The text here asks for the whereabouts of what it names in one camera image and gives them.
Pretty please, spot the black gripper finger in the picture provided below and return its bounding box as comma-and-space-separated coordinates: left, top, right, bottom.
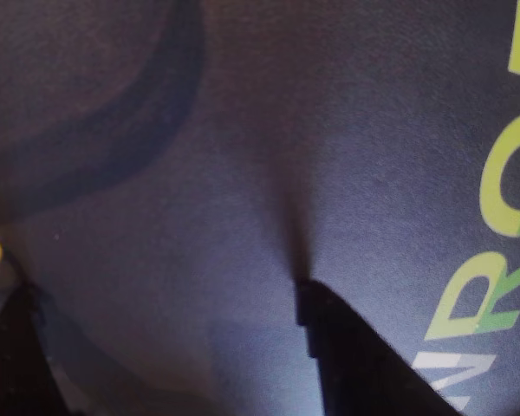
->
296, 279, 460, 416
0, 281, 70, 416

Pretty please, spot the grey mat with WOWROBO print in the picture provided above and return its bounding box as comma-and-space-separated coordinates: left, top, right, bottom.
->
0, 0, 520, 416

